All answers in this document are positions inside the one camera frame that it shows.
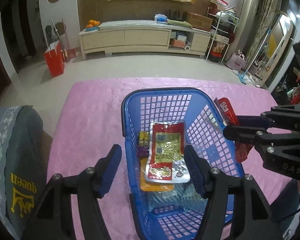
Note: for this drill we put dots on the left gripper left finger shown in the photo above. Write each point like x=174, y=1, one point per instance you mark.
x=52, y=216

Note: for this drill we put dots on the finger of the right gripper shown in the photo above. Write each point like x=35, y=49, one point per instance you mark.
x=282, y=117
x=260, y=137

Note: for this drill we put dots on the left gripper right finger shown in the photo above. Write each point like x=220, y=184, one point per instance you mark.
x=252, y=217

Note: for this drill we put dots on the blue striped clear snack bag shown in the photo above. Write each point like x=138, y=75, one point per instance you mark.
x=182, y=196

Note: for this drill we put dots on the red yellow snack pouch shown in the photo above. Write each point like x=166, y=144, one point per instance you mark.
x=165, y=163

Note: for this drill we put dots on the yellow orange snack pouch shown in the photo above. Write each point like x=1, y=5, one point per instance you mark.
x=151, y=186

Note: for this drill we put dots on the purple yellow snack bag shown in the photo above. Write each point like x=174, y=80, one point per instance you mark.
x=143, y=144

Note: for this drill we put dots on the grey queen print cushion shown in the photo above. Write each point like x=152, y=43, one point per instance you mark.
x=22, y=174

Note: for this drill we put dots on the pink gift bag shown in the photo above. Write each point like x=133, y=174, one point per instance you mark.
x=236, y=61

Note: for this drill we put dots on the blue plastic basket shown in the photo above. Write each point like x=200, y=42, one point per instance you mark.
x=203, y=130

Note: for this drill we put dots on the standing arched mirror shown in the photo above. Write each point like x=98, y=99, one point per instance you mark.
x=280, y=33

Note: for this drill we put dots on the pink quilted table cover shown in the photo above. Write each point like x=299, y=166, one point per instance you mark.
x=90, y=123

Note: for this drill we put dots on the white metal shelf rack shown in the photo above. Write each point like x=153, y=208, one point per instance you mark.
x=223, y=27

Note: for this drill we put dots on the silver standing air conditioner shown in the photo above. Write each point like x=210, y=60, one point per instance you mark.
x=248, y=17

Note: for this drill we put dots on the brown cardboard box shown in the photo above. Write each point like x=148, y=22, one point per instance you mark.
x=199, y=21

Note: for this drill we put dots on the green folded towel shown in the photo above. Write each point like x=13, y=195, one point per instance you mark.
x=179, y=23

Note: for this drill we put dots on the blue tissue pack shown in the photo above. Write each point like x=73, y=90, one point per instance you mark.
x=160, y=18

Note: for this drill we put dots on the red paper bag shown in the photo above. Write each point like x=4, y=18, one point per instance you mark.
x=55, y=59

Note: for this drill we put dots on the cream tv cabinet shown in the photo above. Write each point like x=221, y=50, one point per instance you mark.
x=138, y=36

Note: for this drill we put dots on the bowl of oranges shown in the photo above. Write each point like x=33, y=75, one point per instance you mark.
x=92, y=25

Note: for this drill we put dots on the blue handled mop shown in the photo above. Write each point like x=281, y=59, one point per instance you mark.
x=259, y=48

